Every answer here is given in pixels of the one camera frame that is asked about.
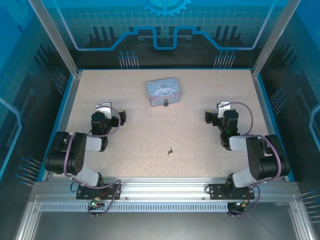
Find pale blue cartoon tin box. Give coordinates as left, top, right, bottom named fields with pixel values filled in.
left=146, top=77, right=181, bottom=108

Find small LED connector board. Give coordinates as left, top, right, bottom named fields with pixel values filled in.
left=228, top=199, right=251, bottom=210
left=88, top=198, right=105, bottom=210

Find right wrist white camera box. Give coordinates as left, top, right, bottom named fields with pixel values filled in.
left=216, top=100, right=231, bottom=118

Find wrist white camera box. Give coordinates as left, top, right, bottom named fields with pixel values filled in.
left=216, top=100, right=231, bottom=118
left=94, top=101, right=113, bottom=120

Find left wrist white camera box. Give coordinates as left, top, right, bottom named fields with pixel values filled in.
left=94, top=101, right=113, bottom=120

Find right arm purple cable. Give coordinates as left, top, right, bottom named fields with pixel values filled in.
left=217, top=101, right=286, bottom=218

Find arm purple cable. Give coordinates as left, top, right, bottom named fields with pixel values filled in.
left=217, top=101, right=286, bottom=218
left=62, top=104, right=123, bottom=218

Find aluminium table side rail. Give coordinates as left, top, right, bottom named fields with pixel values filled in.
left=41, top=71, right=83, bottom=182
left=250, top=71, right=288, bottom=182

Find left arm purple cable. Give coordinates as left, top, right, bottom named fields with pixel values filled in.
left=62, top=104, right=123, bottom=218

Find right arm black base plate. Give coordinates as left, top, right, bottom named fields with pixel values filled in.
left=208, top=183, right=256, bottom=200

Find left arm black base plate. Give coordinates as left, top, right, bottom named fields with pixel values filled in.
left=76, top=183, right=123, bottom=200

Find aluminium mounting rail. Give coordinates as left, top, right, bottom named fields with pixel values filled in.
left=32, top=177, right=300, bottom=201

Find slotted grey cable duct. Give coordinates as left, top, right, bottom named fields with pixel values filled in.
left=39, top=202, right=230, bottom=211

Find aluminium frame post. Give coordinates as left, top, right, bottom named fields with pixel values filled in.
left=251, top=0, right=302, bottom=77
left=27, top=0, right=83, bottom=77

